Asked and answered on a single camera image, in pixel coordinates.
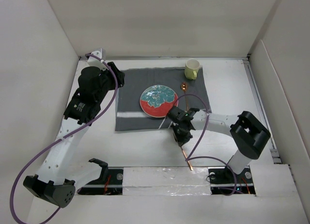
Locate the teal and red plate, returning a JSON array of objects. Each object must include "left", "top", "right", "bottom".
[{"left": 139, "top": 85, "right": 178, "bottom": 118}]

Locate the copper fork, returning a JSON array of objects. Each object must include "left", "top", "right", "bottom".
[{"left": 178, "top": 143, "right": 195, "bottom": 172}]

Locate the copper spoon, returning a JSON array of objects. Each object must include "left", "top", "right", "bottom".
[{"left": 181, "top": 82, "right": 189, "bottom": 111}]

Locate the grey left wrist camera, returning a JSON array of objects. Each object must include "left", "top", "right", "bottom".
[{"left": 91, "top": 48, "right": 107, "bottom": 61}]

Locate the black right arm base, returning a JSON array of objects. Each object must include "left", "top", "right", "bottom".
[{"left": 206, "top": 167, "right": 256, "bottom": 195}]

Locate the pale yellow mug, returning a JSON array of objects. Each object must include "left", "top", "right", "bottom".
[{"left": 185, "top": 59, "right": 201, "bottom": 80}]

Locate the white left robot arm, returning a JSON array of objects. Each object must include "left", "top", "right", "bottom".
[{"left": 23, "top": 48, "right": 124, "bottom": 208}]

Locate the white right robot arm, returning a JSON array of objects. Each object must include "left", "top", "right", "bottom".
[{"left": 167, "top": 107, "right": 271, "bottom": 182}]

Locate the grey cloth placemat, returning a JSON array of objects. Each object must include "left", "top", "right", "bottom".
[{"left": 115, "top": 67, "right": 212, "bottom": 132}]

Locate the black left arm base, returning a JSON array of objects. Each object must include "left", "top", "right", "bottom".
[{"left": 77, "top": 158, "right": 124, "bottom": 195}]

